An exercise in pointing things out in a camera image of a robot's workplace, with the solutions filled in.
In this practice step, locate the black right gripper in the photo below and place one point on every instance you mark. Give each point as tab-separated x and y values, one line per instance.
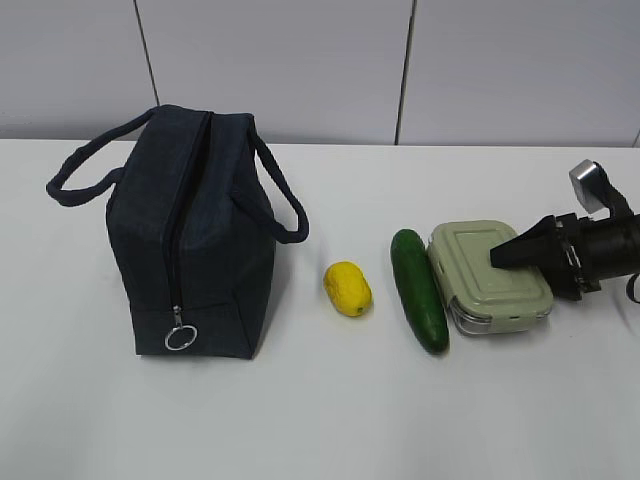
571	255

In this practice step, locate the green lidded lunch box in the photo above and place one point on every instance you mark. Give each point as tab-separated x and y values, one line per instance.
459	253

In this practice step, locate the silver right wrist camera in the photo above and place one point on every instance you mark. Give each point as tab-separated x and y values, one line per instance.
589	186

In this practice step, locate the yellow lemon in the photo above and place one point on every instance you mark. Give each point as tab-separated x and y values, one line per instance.
348	289

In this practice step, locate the green cucumber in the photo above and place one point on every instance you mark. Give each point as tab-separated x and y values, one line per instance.
419	296

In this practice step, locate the navy insulated lunch bag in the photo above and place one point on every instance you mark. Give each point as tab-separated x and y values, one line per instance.
197	205

